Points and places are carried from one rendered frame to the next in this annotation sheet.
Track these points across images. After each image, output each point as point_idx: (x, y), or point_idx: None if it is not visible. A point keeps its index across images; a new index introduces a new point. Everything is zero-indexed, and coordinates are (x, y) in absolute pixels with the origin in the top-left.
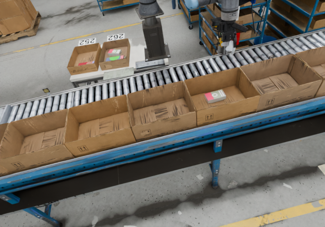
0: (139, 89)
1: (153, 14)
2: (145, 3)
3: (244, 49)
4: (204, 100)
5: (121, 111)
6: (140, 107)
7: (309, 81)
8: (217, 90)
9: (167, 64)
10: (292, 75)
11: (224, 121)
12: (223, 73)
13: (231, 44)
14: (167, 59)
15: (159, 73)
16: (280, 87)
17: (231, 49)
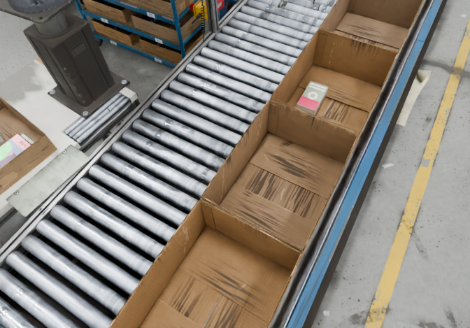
0: (138, 177)
1: (62, 1)
2: None
3: (233, 10)
4: None
5: (192, 241)
6: (218, 203)
7: (399, 6)
8: (298, 87)
9: (134, 99)
10: (361, 11)
11: (376, 124)
12: (305, 51)
13: None
14: (126, 89)
15: (144, 124)
16: (366, 36)
17: None
